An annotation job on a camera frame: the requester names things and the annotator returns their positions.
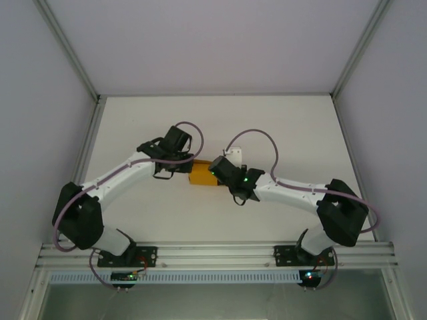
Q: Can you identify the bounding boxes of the orange paper box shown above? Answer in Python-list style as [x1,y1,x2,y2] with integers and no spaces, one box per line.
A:
[187,159,225,188]

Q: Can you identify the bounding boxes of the controller board with green light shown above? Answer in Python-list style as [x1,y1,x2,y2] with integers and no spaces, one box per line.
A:
[298,269,327,289]
[109,271,139,290]

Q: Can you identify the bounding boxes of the aluminium mounting rail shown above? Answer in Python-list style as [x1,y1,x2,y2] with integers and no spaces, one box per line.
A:
[35,240,400,269]

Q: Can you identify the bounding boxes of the aluminium side rail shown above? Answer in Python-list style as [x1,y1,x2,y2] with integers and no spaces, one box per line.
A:
[55,95,107,244]

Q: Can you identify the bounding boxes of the pale blue slotted cable duct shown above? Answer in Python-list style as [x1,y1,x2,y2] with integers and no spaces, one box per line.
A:
[49,270,301,285]

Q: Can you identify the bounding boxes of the aluminium frame post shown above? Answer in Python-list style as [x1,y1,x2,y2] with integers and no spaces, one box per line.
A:
[35,0,101,101]
[330,0,394,101]

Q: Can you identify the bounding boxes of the aluminium frame leg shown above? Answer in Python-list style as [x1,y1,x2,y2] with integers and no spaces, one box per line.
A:
[18,269,51,320]
[382,268,416,320]

